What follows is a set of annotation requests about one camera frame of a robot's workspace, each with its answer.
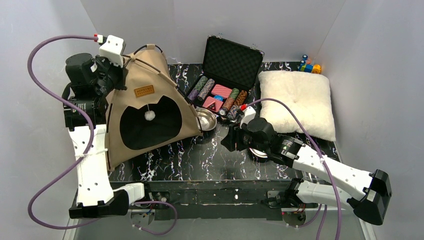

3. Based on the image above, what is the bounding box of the white fluffy cushion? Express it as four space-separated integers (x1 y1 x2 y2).
258 70 336 142

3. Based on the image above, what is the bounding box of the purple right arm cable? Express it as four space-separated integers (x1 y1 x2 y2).
240 97 344 240

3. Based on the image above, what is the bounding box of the tan fabric pet tent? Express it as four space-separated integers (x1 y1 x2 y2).
106 44 202 171

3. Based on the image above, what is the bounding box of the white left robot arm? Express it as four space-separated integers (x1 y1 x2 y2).
62 53 146 219

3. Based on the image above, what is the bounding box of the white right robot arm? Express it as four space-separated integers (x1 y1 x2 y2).
221 118 392 226

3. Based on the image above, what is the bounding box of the colourful toy train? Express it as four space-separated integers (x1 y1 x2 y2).
298 54 322 74

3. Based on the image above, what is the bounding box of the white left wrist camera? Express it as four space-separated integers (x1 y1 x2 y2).
97 34 126 68

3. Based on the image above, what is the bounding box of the steel pet bowl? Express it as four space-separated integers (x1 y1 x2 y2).
249 148 268 159
195 107 218 131

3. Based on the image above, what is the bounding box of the white pompom toy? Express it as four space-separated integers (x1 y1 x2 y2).
144 110 156 121

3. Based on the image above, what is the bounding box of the black poker chip case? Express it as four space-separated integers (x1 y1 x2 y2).
185 35 264 122

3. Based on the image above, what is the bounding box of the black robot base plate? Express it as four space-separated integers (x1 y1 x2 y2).
145 180 290 221

